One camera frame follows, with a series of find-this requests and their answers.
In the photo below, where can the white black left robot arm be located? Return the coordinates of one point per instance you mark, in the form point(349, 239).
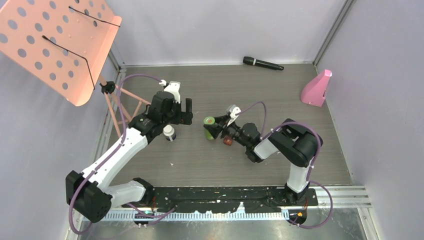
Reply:
point(90, 192)

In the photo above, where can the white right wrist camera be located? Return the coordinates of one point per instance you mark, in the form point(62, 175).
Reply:
point(233, 112)

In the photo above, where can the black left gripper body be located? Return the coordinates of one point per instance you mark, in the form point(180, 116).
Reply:
point(176, 116)

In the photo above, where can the green black pill bottle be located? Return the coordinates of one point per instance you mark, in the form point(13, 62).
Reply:
point(207, 123)

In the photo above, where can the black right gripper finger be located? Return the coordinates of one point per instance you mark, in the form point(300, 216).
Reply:
point(217, 131)
point(222, 120)

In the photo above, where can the pink music stand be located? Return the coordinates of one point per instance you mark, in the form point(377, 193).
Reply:
point(62, 43)

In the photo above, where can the white capped pill bottle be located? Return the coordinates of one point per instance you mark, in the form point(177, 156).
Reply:
point(169, 133)

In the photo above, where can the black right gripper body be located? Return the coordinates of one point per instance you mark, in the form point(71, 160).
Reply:
point(235, 132)

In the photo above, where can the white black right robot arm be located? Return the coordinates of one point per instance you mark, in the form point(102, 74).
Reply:
point(298, 143)

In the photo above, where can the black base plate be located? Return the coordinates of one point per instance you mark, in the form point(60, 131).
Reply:
point(227, 199)

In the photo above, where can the black microphone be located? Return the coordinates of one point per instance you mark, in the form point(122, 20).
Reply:
point(251, 61)

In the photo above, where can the brown translucent pill container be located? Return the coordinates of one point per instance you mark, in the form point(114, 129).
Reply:
point(227, 140)

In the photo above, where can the pink wedge object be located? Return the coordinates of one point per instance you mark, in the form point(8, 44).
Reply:
point(314, 93)

